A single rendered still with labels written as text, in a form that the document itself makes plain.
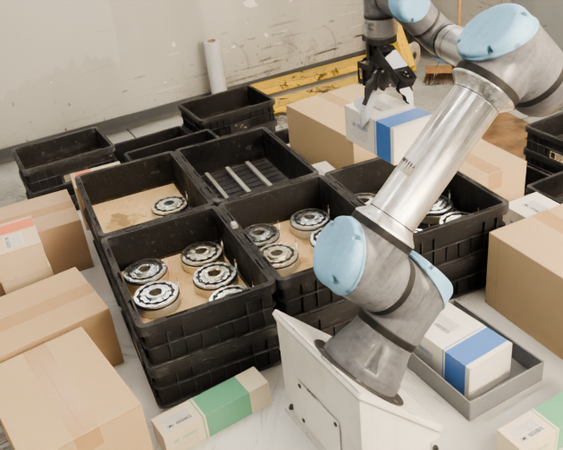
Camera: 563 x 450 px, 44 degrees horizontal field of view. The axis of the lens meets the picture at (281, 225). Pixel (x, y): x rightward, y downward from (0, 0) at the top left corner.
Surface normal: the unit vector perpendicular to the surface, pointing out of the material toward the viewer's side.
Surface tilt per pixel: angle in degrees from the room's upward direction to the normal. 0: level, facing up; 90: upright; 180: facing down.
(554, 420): 0
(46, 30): 90
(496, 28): 36
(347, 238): 51
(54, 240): 90
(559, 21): 90
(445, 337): 0
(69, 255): 90
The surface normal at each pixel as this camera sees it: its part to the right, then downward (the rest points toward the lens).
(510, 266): -0.89, 0.30
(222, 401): -0.10, -0.86
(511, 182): 0.44, 0.42
